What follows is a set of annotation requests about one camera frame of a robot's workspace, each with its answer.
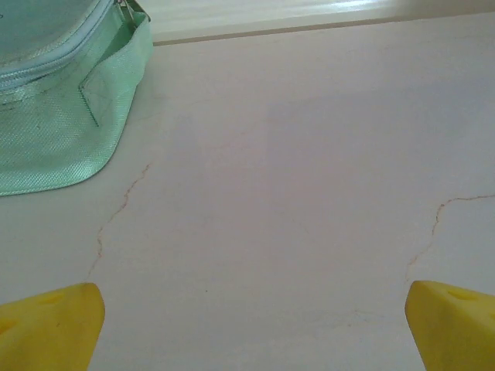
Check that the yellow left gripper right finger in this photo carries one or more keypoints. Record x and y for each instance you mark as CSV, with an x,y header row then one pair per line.
x,y
456,332

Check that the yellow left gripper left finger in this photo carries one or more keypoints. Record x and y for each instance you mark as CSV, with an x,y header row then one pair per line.
x,y
50,328

